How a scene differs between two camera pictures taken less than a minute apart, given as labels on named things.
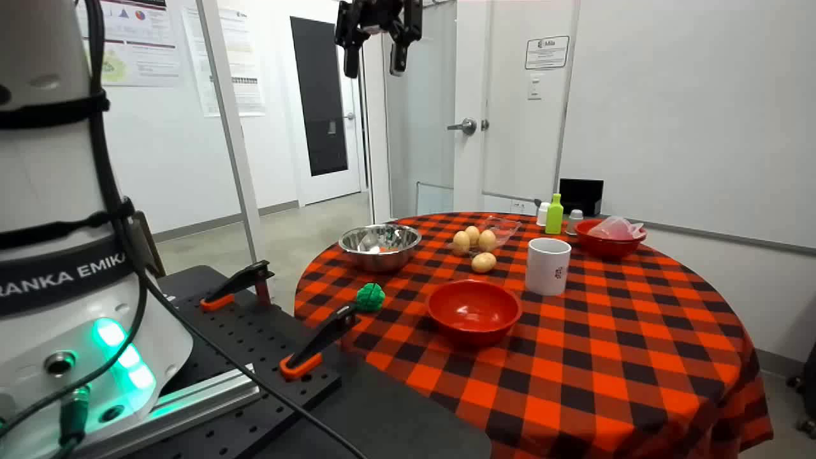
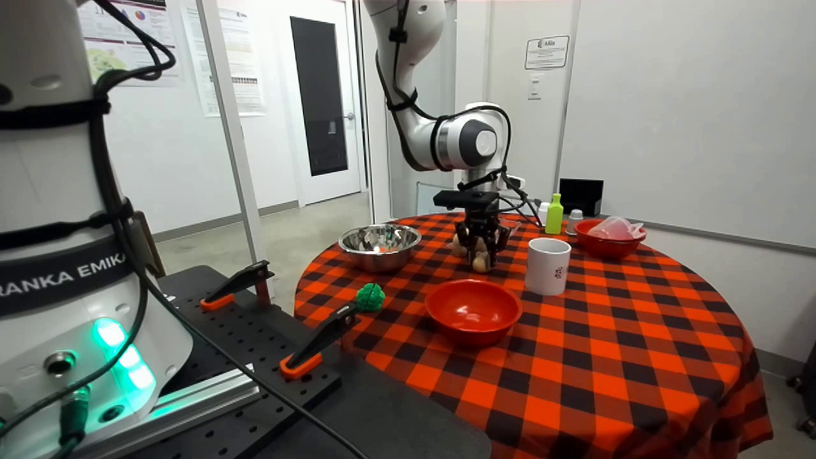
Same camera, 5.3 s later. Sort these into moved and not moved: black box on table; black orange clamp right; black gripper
Moved: black gripper
Not moved: black orange clamp right; black box on table
